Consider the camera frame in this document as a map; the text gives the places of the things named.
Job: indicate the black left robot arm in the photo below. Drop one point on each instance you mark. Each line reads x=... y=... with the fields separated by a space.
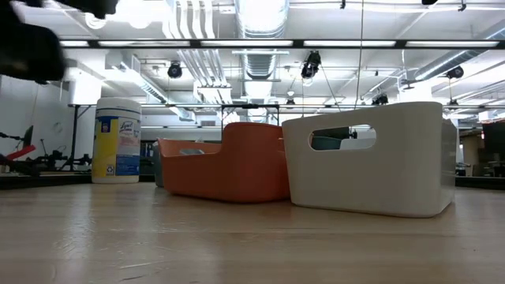
x=27 y=55

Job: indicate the orange plastic bin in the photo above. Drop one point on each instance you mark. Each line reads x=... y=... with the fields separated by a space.
x=236 y=173

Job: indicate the teal plastic bin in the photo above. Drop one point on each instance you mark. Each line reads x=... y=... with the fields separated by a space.
x=325 y=144

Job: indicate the black ceiling spotlight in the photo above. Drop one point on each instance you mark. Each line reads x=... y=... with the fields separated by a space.
x=455 y=73
x=174 y=71
x=380 y=99

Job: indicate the white disinfecting wipes canister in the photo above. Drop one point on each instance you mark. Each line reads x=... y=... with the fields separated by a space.
x=116 y=150

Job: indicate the white plastic bin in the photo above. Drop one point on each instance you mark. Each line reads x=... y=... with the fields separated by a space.
x=394 y=177

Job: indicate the black tripod stand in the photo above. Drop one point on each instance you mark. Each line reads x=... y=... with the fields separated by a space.
x=75 y=134

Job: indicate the red bar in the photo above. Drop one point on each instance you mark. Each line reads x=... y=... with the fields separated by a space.
x=23 y=152

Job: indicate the black distant table frame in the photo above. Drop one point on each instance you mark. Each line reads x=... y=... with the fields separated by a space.
x=249 y=106

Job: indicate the black overhead camera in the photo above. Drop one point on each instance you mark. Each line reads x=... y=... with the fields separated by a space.
x=311 y=65

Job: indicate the silver ventilation duct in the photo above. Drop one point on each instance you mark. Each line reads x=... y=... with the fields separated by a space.
x=260 y=23

